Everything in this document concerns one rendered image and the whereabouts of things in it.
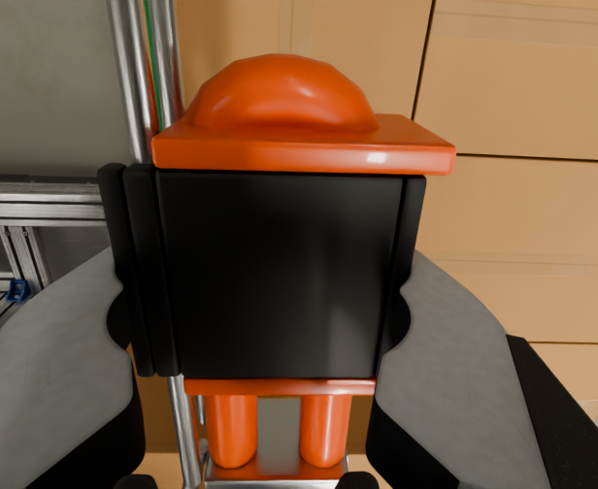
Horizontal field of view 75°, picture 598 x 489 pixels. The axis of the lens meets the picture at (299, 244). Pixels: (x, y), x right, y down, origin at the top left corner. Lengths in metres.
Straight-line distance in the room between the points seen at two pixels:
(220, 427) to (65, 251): 1.12
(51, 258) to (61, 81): 0.49
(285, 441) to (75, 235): 1.08
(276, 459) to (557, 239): 0.76
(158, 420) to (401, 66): 0.57
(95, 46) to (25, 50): 0.19
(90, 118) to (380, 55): 0.90
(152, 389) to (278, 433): 0.31
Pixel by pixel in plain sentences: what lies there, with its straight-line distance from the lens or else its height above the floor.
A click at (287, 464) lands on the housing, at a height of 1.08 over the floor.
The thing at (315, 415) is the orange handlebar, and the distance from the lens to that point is 0.17.
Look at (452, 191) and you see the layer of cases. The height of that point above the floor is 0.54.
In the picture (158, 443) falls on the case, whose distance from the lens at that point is 0.45.
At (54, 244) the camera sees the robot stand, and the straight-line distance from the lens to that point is 1.27.
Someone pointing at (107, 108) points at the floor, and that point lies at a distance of 1.30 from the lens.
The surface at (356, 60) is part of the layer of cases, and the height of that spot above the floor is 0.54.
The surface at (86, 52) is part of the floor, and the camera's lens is 1.30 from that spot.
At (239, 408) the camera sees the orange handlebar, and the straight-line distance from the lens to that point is 0.17.
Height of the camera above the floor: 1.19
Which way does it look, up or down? 63 degrees down
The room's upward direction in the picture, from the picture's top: 176 degrees clockwise
